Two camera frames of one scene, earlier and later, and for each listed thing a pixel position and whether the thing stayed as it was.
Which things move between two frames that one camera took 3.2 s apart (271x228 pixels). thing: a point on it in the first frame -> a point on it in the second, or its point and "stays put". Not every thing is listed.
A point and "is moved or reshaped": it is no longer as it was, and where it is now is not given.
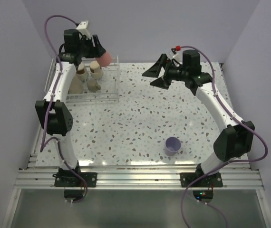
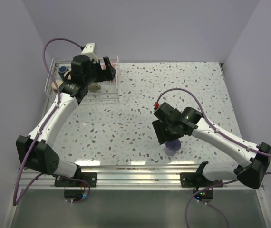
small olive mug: x=92 y=86 stays put
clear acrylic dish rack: x=109 y=83 stays put
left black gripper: x=95 y=52 -> x=104 y=75
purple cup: x=172 y=146 stays put
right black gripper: x=154 y=71 -> x=159 y=126
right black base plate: x=208 y=181 stays put
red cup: x=105 y=60 is moved or reshaped
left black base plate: x=68 y=179 stays put
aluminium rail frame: x=134 y=177 stays put
